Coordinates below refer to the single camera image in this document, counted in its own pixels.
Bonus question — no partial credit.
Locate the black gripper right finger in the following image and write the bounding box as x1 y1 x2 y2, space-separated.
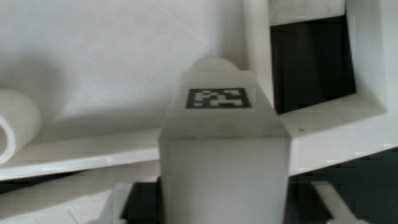
287 174 374 224

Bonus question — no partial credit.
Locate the white table leg right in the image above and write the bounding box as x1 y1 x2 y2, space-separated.
269 0 347 25

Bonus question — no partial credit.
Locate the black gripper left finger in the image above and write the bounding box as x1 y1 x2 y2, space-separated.
88 181 166 224

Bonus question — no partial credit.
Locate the white square tabletop part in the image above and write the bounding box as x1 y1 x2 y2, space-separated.
0 0 269 181

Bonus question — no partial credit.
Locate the white U-shaped obstacle fence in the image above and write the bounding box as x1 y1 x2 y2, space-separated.
0 0 398 224

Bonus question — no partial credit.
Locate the white table leg grasped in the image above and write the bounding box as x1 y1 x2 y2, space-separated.
160 58 292 224

